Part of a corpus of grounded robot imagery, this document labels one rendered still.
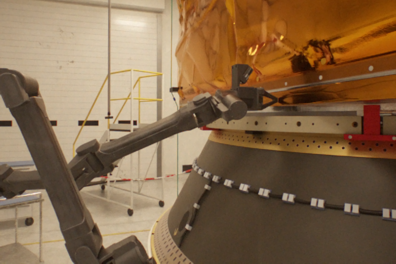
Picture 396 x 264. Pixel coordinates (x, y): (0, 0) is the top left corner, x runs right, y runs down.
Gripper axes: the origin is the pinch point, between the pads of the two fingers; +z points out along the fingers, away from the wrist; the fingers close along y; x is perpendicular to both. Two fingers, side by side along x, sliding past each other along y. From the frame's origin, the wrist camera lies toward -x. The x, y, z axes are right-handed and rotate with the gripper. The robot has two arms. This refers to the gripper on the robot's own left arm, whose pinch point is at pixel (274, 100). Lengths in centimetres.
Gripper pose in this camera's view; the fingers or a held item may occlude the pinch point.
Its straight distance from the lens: 101.2
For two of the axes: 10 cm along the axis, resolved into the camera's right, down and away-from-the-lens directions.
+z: 9.5, 0.0, 3.1
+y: -3.1, 0.1, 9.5
